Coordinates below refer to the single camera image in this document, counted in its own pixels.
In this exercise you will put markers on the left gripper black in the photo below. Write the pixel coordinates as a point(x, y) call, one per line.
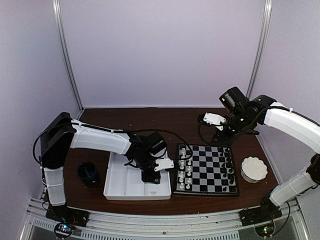
point(148, 178)

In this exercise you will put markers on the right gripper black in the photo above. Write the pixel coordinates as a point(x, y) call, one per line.
point(224, 140)

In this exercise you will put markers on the white plastic compartment tray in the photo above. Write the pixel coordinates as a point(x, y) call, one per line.
point(124, 183)

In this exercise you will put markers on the white piece passed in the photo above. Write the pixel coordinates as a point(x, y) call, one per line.
point(182, 165)

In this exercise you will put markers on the white piece placed later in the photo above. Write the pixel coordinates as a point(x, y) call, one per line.
point(181, 177)

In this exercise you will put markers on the black white chess board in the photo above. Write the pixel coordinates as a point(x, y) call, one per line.
point(213, 171)

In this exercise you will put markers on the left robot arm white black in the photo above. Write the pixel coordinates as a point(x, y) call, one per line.
point(65, 133)

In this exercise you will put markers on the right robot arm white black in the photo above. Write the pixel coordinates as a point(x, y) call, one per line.
point(302, 140)

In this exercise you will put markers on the white scalloped bowl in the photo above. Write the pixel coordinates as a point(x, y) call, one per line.
point(253, 170)

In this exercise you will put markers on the dark blue mug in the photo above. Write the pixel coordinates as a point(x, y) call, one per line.
point(88, 174)

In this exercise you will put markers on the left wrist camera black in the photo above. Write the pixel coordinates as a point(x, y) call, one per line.
point(155, 143)

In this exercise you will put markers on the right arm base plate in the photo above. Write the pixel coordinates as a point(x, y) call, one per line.
point(257, 215)

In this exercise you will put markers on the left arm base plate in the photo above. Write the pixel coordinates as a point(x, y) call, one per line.
point(65, 214)

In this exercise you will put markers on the right aluminium corner post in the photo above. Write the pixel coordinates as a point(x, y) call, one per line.
point(264, 31)

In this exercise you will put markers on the aluminium corner post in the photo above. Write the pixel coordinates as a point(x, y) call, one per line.
point(264, 31)
point(56, 5)

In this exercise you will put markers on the aluminium front rail frame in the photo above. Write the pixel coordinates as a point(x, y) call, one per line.
point(223, 225)

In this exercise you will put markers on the left aluminium corner post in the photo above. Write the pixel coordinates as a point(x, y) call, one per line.
point(56, 5)

